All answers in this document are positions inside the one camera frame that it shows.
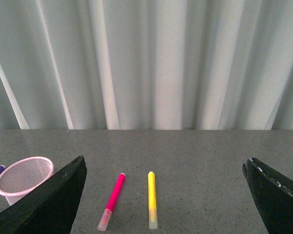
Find pink marker pen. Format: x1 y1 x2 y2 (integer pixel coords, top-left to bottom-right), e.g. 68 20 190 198
97 173 126 232

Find grey pleated curtain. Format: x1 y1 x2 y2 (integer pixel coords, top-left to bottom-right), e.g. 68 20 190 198
0 0 293 130

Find yellow marker pen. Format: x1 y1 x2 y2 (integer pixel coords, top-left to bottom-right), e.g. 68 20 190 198
148 172 158 230

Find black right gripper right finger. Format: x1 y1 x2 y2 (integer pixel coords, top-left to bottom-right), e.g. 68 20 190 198
242 157 293 234

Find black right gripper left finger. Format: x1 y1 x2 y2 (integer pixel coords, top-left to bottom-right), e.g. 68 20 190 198
0 156 86 234

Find pink mesh pen cup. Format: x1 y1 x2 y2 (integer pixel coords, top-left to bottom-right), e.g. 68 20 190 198
0 156 54 206

